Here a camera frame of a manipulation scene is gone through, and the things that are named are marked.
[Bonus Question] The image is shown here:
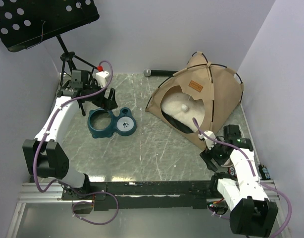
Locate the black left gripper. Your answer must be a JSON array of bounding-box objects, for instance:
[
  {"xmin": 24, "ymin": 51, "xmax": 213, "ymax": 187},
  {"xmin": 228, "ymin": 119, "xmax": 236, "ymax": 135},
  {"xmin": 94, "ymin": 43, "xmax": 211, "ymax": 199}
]
[{"xmin": 84, "ymin": 78, "xmax": 118, "ymax": 111}]

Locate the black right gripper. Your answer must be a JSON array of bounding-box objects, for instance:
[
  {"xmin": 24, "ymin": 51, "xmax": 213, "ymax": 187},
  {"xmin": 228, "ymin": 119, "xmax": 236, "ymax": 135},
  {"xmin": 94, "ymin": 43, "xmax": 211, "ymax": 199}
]
[{"xmin": 200, "ymin": 136, "xmax": 229, "ymax": 172}]

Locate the teal double pet bowl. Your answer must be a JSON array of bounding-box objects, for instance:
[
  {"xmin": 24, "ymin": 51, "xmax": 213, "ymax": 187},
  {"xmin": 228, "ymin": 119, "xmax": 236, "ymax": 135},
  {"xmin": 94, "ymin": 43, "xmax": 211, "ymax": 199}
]
[{"xmin": 87, "ymin": 107, "xmax": 137, "ymax": 139}]

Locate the orange patterned pillow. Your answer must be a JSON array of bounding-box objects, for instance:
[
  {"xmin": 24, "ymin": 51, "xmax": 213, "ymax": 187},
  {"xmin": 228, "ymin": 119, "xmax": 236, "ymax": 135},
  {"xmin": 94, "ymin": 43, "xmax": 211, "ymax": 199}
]
[{"xmin": 161, "ymin": 92, "xmax": 205, "ymax": 132}]

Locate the tan black pet tent fabric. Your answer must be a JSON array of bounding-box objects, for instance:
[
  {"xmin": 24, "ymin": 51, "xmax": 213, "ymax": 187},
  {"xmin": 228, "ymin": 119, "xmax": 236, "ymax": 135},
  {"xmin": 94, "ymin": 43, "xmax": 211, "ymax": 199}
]
[{"xmin": 145, "ymin": 52, "xmax": 244, "ymax": 150}]

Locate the steel pet bowl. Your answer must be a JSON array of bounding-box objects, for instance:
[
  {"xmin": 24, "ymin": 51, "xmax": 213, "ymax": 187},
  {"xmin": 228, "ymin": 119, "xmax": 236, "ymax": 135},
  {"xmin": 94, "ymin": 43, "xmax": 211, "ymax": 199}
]
[{"xmin": 221, "ymin": 159, "xmax": 233, "ymax": 168}]

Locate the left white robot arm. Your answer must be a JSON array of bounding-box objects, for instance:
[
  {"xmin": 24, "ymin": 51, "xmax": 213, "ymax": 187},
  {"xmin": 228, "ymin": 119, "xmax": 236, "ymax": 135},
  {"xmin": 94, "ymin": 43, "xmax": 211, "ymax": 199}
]
[{"xmin": 22, "ymin": 70, "xmax": 117, "ymax": 199}]

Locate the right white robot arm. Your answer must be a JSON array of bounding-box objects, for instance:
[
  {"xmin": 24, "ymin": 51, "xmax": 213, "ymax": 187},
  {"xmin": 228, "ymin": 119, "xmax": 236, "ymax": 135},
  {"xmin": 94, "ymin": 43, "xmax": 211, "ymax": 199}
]
[{"xmin": 198, "ymin": 124, "xmax": 278, "ymax": 238}]

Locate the red owl toy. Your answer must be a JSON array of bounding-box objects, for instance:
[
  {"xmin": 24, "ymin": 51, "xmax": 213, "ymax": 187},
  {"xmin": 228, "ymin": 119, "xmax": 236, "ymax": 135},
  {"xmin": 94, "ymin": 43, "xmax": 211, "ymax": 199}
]
[{"xmin": 228, "ymin": 167, "xmax": 237, "ymax": 176}]

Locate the black grey microphone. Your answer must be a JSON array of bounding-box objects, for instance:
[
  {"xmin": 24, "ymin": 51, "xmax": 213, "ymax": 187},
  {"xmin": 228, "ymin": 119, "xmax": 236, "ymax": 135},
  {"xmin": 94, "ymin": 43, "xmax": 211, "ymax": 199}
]
[{"xmin": 143, "ymin": 69, "xmax": 177, "ymax": 77}]

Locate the small blue toy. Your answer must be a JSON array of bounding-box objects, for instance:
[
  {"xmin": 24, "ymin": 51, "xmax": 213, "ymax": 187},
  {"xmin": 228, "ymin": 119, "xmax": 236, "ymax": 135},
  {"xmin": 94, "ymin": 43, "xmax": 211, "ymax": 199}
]
[{"xmin": 258, "ymin": 164, "xmax": 271, "ymax": 180}]

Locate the white pompom toy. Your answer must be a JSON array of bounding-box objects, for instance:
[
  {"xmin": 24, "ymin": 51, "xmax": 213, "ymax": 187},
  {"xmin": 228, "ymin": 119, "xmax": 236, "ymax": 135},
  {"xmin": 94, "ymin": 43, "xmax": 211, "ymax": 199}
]
[{"xmin": 181, "ymin": 96, "xmax": 193, "ymax": 113}]

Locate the black music stand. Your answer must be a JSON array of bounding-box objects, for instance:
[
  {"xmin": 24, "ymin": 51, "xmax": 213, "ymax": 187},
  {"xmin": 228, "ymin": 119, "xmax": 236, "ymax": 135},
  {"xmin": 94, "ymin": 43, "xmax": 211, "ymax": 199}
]
[{"xmin": 0, "ymin": 0, "xmax": 100, "ymax": 118}]

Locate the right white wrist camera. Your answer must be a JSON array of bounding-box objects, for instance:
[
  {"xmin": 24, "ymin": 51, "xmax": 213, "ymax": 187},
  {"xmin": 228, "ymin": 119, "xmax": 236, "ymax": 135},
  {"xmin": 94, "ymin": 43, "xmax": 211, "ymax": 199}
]
[{"xmin": 198, "ymin": 130, "xmax": 216, "ymax": 150}]

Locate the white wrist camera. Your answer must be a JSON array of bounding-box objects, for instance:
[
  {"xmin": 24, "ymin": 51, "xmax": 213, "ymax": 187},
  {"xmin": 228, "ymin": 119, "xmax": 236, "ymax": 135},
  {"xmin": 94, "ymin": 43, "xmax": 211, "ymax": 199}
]
[
  {"xmin": 198, "ymin": 130, "xmax": 216, "ymax": 150},
  {"xmin": 95, "ymin": 65, "xmax": 109, "ymax": 88}
]

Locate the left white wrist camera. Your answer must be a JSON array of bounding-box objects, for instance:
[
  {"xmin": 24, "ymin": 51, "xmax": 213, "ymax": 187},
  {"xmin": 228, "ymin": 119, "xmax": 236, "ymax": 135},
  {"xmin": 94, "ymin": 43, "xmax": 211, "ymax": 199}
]
[{"xmin": 95, "ymin": 65, "xmax": 109, "ymax": 88}]

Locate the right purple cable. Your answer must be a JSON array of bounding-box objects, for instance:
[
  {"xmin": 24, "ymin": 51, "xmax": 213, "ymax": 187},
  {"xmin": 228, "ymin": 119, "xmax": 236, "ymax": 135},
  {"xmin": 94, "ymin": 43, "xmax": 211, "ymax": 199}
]
[{"xmin": 193, "ymin": 118, "xmax": 293, "ymax": 238}]

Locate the purple cable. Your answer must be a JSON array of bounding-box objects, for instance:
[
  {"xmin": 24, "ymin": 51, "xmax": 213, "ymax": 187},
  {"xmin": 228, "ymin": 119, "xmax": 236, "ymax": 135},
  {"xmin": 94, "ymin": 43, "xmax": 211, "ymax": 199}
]
[
  {"xmin": 33, "ymin": 60, "xmax": 119, "ymax": 226},
  {"xmin": 193, "ymin": 118, "xmax": 293, "ymax": 238}
]

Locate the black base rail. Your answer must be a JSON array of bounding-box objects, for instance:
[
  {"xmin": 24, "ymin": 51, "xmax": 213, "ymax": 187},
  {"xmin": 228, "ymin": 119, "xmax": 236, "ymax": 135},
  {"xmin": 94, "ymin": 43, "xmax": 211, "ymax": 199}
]
[{"xmin": 61, "ymin": 180, "xmax": 222, "ymax": 211}]

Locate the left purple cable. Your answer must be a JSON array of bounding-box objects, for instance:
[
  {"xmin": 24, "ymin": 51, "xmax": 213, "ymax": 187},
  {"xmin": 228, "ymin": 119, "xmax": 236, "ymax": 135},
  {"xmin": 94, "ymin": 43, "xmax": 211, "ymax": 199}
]
[{"xmin": 33, "ymin": 60, "xmax": 119, "ymax": 226}]

